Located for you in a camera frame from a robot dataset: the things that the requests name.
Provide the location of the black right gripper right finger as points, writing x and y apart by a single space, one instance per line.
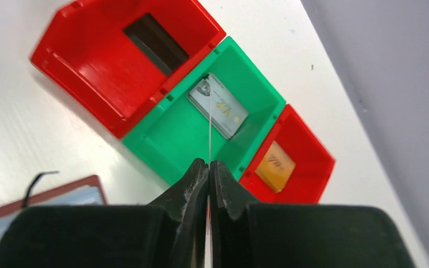
249 233

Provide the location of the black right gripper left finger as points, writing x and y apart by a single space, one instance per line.
167 232

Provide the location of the gold card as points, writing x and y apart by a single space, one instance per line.
275 168

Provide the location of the red plastic bin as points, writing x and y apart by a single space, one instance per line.
85 51
314 164

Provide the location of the green plastic bin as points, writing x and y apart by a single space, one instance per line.
174 132

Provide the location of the white card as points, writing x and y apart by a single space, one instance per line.
213 99

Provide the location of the thin card edge-on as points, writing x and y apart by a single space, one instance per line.
210 125

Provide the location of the black card in bin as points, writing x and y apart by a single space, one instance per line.
156 43

